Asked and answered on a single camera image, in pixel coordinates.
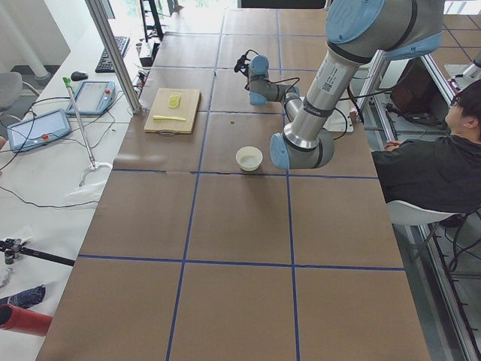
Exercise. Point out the yellow plastic knife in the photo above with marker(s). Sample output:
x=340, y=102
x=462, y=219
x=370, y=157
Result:
x=163, y=117

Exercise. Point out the red cylinder bottle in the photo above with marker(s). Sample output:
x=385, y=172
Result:
x=25, y=321

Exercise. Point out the blue teach pendant far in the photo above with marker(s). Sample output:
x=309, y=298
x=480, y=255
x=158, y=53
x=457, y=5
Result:
x=93, y=97

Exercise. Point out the black computer mouse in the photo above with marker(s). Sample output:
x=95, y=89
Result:
x=79, y=75

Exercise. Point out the metal grabber stick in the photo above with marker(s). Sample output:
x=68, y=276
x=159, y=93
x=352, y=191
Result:
x=94, y=165

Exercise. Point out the bamboo cutting board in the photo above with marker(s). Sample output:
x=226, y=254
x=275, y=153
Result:
x=188, y=107

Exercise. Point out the blue teach pendant near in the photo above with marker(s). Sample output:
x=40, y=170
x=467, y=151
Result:
x=38, y=131

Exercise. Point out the white round bowl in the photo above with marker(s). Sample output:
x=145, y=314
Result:
x=249, y=158

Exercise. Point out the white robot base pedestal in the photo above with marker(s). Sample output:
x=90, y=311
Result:
x=340, y=119

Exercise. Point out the blue teach pendant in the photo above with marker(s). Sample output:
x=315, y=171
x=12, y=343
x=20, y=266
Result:
x=93, y=97
x=38, y=131

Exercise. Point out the white chair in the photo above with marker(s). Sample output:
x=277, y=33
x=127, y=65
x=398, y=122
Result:
x=406, y=214

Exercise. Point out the aluminium frame post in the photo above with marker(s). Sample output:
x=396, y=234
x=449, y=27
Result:
x=99, y=17

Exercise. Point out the seated person in black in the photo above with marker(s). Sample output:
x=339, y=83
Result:
x=440, y=175

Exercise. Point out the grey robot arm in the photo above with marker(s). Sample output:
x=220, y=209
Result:
x=355, y=31

